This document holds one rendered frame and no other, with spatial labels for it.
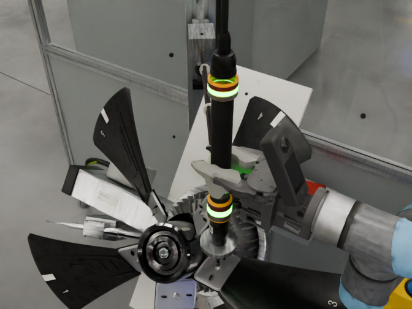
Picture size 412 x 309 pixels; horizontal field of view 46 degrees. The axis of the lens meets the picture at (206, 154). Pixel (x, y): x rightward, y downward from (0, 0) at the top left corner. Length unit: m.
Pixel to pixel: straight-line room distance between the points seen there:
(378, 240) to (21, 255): 2.17
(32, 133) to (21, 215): 0.74
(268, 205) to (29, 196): 2.31
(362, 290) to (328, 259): 1.17
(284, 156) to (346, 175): 0.95
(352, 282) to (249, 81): 0.60
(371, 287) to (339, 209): 0.13
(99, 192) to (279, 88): 0.51
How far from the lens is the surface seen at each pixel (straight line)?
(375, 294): 0.78
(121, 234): 1.17
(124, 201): 1.20
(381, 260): 0.72
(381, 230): 0.71
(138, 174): 1.02
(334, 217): 0.71
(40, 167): 3.11
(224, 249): 0.91
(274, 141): 0.67
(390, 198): 1.64
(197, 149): 1.24
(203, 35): 1.31
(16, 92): 3.85
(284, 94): 1.18
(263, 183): 0.73
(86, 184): 1.27
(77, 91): 2.19
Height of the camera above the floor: 1.99
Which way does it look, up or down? 41 degrees down
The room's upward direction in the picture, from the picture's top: straight up
